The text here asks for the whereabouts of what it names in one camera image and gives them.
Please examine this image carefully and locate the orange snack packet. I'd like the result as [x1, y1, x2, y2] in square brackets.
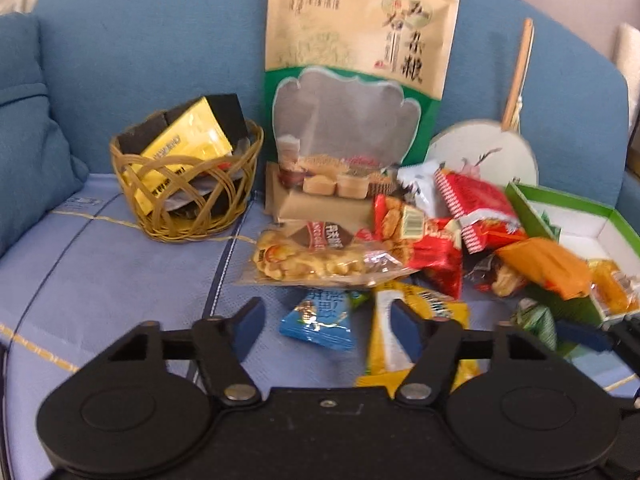
[496, 237, 591, 300]

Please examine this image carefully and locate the red clear date snack bag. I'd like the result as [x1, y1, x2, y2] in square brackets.
[364, 194, 462, 299]

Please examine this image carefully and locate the yellow candy packet in box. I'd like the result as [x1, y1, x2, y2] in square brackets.
[588, 259, 639, 316]

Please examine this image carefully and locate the yellow snack packet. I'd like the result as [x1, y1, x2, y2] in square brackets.
[355, 281, 470, 396]

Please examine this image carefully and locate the small green snack packet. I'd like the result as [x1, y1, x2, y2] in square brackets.
[512, 298, 558, 351]

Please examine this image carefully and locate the dark clear snack packet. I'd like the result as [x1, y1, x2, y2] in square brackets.
[466, 255, 528, 298]

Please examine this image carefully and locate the green white cardboard box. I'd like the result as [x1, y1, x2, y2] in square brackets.
[506, 182, 639, 327]

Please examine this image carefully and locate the small blue snack packet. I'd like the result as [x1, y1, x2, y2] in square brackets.
[279, 289, 371, 351]

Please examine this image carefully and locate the red white striped snack packet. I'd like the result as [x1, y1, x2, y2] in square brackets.
[434, 169, 527, 254]

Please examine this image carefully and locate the clear peanut snack bag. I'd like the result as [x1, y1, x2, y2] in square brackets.
[239, 221, 413, 288]

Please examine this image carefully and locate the woven bamboo basket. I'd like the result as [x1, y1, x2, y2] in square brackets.
[110, 119, 265, 243]

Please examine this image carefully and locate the white silver snack packet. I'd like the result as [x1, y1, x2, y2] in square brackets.
[396, 160, 451, 218]

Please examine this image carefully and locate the yellow black packet in basket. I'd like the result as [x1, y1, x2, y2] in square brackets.
[117, 93, 250, 216]

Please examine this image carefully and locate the round painted hand fan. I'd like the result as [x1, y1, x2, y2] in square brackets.
[426, 18, 539, 188]

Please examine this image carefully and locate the blue sofa cushion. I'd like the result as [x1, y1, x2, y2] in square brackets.
[1, 13, 88, 252]

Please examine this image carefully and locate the white bubble wrap roll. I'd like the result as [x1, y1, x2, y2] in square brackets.
[613, 23, 640, 129]

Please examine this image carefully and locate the large beige green grain bag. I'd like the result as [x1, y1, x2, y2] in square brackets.
[265, 0, 460, 222]

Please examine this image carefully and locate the blue fabric sofa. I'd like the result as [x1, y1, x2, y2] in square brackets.
[26, 0, 639, 223]

